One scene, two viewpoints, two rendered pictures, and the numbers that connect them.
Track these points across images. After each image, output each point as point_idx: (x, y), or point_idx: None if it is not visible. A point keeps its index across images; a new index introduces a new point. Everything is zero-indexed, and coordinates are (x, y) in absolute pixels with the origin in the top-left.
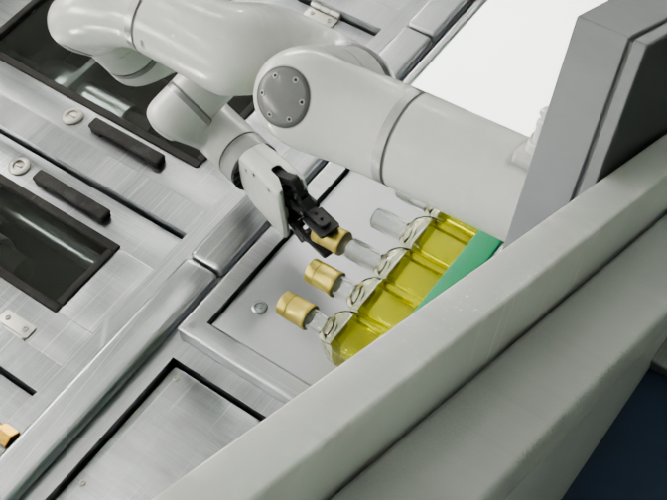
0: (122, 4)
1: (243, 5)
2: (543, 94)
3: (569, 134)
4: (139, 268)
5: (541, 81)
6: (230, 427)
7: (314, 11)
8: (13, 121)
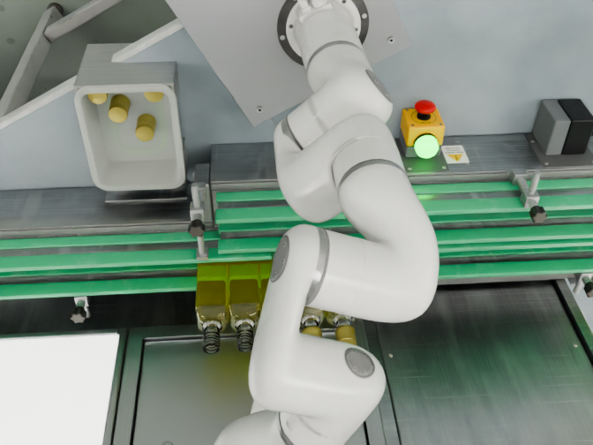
0: (403, 175)
1: (332, 134)
2: (25, 392)
3: None
4: None
5: (11, 401)
6: (410, 410)
7: None
8: None
